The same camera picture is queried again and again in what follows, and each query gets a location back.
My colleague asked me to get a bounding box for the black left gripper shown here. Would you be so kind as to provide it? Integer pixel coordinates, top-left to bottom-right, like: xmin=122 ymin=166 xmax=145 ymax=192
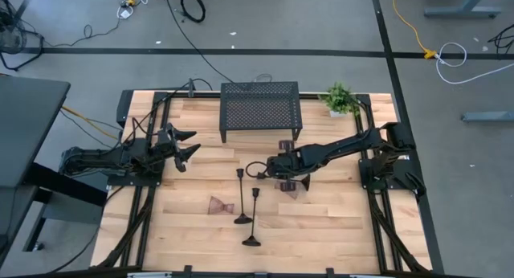
xmin=154 ymin=123 xmax=202 ymax=174

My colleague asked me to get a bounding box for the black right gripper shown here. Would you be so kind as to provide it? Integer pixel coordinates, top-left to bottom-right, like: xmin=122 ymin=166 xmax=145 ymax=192
xmin=265 ymin=139 xmax=307 ymax=193

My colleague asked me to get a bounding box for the black perforated metal stand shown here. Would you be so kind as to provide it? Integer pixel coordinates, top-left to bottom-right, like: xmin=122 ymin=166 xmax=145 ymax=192
xmin=218 ymin=80 xmax=304 ymax=144

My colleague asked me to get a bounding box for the green plant in white pot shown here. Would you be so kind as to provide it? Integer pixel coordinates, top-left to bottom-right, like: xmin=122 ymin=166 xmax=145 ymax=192
xmin=319 ymin=82 xmax=361 ymax=118

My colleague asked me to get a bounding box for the grey desk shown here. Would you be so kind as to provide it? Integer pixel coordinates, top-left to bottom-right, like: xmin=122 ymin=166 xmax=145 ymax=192
xmin=0 ymin=75 xmax=108 ymax=267

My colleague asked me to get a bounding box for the black floor fan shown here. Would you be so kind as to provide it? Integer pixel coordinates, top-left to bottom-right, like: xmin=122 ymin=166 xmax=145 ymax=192
xmin=0 ymin=0 xmax=45 ymax=72

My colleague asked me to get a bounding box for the grey desk foot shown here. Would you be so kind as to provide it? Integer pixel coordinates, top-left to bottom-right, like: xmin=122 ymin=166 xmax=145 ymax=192
xmin=460 ymin=110 xmax=514 ymax=123
xmin=423 ymin=0 xmax=502 ymax=19

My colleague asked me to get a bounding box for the black aluminium table frame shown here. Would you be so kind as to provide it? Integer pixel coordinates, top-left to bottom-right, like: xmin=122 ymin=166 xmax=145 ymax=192
xmin=90 ymin=79 xmax=433 ymax=278

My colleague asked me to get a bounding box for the thin yellow cable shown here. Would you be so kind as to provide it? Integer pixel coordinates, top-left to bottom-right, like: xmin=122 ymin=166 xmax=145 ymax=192
xmin=60 ymin=104 xmax=120 ymax=141

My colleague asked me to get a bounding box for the long black floor cable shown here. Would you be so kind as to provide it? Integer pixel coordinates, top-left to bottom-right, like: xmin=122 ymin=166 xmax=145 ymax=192
xmin=162 ymin=0 xmax=236 ymax=84

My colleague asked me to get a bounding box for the coiled black cable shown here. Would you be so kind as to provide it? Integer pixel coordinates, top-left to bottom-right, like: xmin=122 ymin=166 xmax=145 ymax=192
xmin=179 ymin=0 xmax=207 ymax=24

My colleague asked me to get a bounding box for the white and yellow cable bunch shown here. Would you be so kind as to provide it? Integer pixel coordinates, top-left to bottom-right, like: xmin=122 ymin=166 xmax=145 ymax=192
xmin=116 ymin=0 xmax=164 ymax=21

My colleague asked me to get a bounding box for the thin black floor cable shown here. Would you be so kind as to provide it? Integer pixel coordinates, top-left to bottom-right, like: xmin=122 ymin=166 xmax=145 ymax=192
xmin=43 ymin=16 xmax=122 ymax=48

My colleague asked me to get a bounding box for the yellow extension cable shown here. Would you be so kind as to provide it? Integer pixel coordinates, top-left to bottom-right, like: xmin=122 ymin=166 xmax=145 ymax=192
xmin=392 ymin=0 xmax=438 ymax=60

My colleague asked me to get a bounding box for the black cable bundle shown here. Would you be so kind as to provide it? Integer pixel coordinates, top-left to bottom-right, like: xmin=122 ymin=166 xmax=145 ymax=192
xmin=487 ymin=23 xmax=514 ymax=55

